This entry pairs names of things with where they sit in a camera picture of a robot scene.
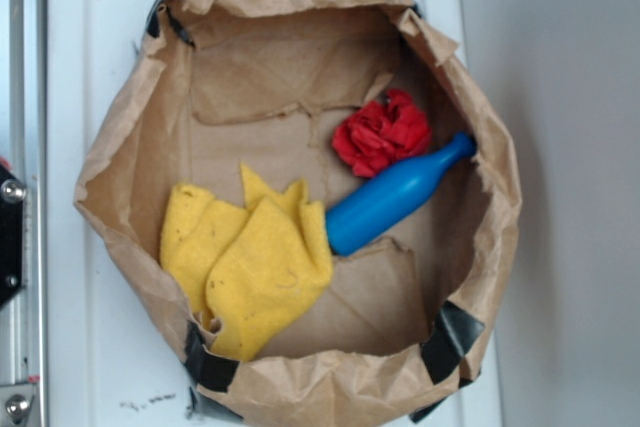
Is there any white plastic tray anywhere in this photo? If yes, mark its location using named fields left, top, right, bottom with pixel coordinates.
left=45, top=0, right=464, bottom=426

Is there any metal frame rail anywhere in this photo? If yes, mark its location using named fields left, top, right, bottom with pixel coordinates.
left=1, top=0, right=48, bottom=426

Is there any blue plastic bottle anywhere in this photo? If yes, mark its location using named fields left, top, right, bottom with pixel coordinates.
left=326, top=133, right=476, bottom=257

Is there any yellow cloth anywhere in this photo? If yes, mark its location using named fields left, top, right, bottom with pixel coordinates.
left=160, top=165, right=333, bottom=362

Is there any red crumpled paper ball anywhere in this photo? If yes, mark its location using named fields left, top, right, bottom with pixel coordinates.
left=331, top=88, right=432, bottom=178

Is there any brown paper bag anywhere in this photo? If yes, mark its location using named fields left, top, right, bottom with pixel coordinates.
left=74, top=0, right=522, bottom=426

